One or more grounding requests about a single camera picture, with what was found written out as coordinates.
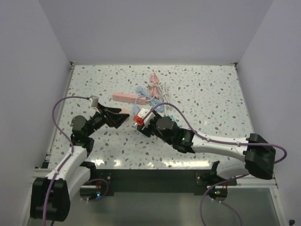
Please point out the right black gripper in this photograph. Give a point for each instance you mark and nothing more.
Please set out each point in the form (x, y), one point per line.
(146, 131)

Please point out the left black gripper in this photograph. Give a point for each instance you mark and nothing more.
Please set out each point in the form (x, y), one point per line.
(115, 120)

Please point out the red plug adapter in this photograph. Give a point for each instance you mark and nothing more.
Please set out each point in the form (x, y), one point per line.
(139, 121)

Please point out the pink plug adapter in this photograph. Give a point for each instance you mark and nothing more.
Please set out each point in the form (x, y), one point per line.
(124, 111)

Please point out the light blue power strip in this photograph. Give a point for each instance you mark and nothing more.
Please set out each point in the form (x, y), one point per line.
(136, 109)

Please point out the pink power strip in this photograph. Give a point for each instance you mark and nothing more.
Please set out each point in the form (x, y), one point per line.
(128, 98)

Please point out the teal power strip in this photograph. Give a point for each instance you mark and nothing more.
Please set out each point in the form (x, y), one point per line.
(175, 120)

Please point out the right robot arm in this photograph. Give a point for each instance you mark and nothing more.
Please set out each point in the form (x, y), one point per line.
(251, 155)

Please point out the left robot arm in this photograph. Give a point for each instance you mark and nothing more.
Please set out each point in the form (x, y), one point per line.
(52, 194)

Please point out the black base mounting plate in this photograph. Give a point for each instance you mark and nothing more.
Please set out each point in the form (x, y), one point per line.
(194, 181)

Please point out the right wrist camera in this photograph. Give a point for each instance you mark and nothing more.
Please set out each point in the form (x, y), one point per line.
(144, 114)

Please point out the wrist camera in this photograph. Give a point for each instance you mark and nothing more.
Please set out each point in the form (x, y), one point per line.
(93, 101)
(144, 114)

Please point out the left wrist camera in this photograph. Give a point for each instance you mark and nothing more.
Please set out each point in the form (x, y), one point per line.
(93, 101)

